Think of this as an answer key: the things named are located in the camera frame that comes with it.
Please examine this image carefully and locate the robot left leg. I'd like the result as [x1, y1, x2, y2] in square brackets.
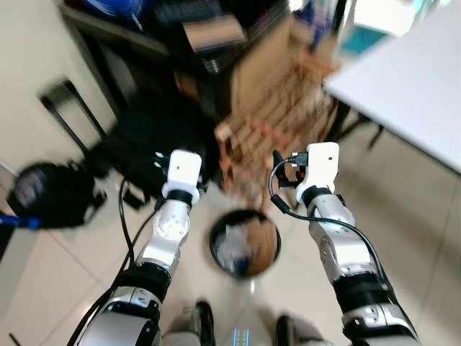
[162, 300, 217, 346]

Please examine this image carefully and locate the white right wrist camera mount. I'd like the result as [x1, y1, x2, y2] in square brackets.
[303, 142, 341, 192]

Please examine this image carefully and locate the robot leg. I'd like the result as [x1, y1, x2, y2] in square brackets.
[276, 314, 339, 346]
[162, 300, 217, 346]

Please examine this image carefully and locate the white table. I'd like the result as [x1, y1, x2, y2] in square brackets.
[322, 0, 461, 174]

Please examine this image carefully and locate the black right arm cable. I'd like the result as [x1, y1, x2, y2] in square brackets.
[269, 153, 384, 278]

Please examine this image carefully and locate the brown cardboard box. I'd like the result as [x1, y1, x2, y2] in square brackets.
[229, 14, 339, 120]

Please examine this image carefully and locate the round black rubbish bin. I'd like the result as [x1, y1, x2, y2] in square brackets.
[208, 208, 282, 280]

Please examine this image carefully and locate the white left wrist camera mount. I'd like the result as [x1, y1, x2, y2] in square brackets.
[161, 150, 205, 205]

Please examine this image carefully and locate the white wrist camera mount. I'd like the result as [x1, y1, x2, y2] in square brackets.
[303, 142, 341, 192]
[161, 150, 205, 205]

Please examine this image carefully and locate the dark shelf unit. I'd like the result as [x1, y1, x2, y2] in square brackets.
[61, 0, 296, 123]

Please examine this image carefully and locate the black backpack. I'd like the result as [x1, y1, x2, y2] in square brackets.
[7, 161, 107, 230]

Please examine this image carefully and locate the blue strap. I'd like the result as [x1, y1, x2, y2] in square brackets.
[0, 213, 42, 231]

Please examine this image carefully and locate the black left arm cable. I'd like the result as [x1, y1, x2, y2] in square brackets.
[68, 180, 159, 346]

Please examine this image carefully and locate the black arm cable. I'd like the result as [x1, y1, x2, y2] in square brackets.
[68, 180, 159, 346]
[269, 153, 384, 278]

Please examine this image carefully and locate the robot right leg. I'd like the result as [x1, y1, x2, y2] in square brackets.
[276, 314, 339, 346]

